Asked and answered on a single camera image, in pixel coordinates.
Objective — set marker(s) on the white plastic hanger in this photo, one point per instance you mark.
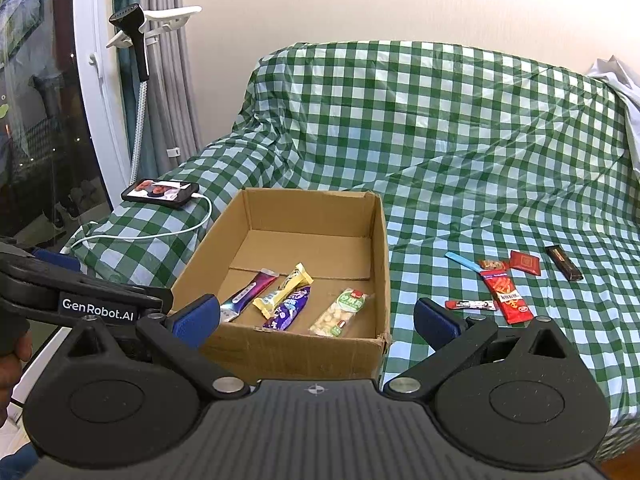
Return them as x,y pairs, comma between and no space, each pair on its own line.
170,15

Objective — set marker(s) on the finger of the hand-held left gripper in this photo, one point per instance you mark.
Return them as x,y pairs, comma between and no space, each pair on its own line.
57,261

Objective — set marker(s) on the dark glass door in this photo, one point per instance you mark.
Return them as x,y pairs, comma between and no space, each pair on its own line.
37,110

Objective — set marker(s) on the purple chocolate bar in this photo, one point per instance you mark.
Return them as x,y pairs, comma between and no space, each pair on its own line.
289,307

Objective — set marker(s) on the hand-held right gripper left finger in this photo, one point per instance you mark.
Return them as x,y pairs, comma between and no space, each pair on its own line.
197,319

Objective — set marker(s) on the purple pink snack packet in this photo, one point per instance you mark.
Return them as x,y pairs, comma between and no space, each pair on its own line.
250,290

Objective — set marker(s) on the small orange snack packet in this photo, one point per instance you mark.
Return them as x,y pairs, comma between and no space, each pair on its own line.
492,263

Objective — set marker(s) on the blue snack stick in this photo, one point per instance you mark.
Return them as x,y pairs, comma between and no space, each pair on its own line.
462,261

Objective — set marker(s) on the red black snack stick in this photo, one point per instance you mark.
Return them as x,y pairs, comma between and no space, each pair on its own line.
470,305

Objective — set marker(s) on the black smartphone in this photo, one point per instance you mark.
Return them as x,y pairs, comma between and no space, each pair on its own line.
160,192

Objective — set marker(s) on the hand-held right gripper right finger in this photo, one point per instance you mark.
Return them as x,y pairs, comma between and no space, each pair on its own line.
437,321

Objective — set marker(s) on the yellow snack bar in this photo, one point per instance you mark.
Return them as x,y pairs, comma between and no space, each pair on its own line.
280,292

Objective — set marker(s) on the large red snack packet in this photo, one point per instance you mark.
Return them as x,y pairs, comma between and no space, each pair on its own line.
505,295

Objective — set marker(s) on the red square snack packet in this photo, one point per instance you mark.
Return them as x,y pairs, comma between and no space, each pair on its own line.
525,262

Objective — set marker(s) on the clear nut bar packet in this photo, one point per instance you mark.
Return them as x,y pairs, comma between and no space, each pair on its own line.
340,312

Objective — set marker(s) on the green checked cloth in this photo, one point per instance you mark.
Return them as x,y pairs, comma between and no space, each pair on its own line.
450,160

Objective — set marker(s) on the white door frame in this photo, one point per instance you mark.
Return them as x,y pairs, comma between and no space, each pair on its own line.
102,110

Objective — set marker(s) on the grey curtain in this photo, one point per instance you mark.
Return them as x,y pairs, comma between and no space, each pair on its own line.
172,90

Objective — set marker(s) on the blue denim clothing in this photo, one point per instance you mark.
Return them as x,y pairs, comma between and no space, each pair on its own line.
17,462

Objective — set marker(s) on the white garment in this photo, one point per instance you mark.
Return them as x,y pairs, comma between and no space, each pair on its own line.
622,90

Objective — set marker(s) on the person's left hand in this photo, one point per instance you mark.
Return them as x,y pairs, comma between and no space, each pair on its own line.
7,385

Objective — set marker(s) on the dark brown snack bar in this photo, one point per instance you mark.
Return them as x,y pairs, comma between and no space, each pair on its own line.
563,262

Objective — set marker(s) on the brown cardboard box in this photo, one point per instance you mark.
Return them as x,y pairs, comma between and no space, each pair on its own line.
310,220

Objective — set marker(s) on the black garment steamer head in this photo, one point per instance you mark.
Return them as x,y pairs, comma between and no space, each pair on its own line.
135,35

